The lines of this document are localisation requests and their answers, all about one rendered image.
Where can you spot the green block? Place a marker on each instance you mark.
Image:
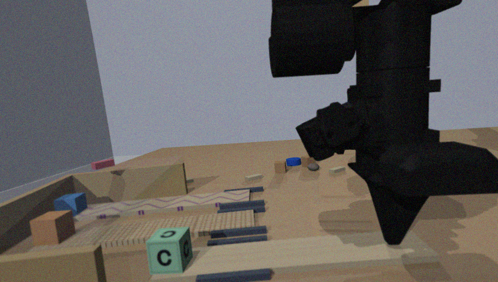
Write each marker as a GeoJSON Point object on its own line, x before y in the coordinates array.
{"type": "Point", "coordinates": [169, 250]}

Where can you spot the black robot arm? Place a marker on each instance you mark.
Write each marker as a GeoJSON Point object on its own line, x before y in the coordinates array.
{"type": "Point", "coordinates": [316, 37]}

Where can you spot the red rectangular block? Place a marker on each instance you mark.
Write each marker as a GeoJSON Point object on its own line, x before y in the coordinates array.
{"type": "Point", "coordinates": [103, 164]}

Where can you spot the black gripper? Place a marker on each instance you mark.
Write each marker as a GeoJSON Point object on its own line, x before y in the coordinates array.
{"type": "Point", "coordinates": [402, 172]}

